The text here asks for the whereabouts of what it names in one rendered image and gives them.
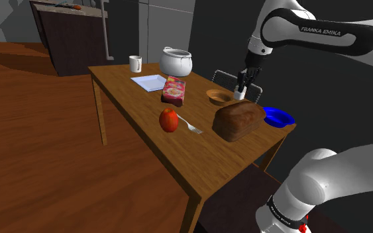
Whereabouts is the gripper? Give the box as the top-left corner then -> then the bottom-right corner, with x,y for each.
236,51 -> 270,93

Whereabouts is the small white cup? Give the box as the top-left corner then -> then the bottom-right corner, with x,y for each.
233,85 -> 248,101

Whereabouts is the wooden bowl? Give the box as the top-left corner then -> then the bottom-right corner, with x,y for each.
205,88 -> 235,107

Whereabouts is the brown bread loaf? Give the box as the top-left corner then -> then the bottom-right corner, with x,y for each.
211,99 -> 268,144

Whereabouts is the blue bowl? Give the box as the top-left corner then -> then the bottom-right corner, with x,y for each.
262,106 -> 296,129

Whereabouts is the white pot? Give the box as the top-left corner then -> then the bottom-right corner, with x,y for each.
158,46 -> 193,78

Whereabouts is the silver fork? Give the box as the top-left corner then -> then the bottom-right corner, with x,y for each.
176,113 -> 205,135

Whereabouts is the red food box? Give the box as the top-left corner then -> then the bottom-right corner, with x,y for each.
160,75 -> 187,108

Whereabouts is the red apple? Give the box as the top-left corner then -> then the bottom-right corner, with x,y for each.
158,107 -> 180,134

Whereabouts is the grey refrigerator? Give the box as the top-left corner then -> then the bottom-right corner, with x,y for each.
99,0 -> 196,66

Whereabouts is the white square plate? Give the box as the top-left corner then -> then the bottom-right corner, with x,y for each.
130,73 -> 168,93

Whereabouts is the wooden table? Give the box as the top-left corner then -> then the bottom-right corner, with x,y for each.
87,62 -> 297,233

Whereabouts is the white mug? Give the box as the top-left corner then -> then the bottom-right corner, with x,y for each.
129,55 -> 143,73

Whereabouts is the dark kitchen counter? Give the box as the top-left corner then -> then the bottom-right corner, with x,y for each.
28,0 -> 110,77

